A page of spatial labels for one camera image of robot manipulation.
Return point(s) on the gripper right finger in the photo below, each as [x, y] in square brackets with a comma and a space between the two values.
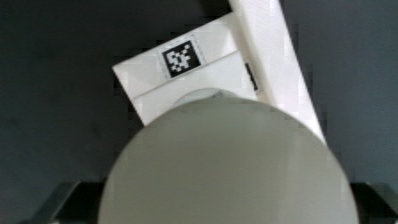
[376, 203]

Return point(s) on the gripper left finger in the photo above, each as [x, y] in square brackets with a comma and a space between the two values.
[71, 204]

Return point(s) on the white lamp bulb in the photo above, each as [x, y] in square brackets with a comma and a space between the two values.
[225, 165]

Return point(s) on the white lamp base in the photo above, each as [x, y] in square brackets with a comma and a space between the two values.
[186, 69]

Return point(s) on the white U-shaped fence frame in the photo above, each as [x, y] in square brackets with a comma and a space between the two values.
[273, 60]

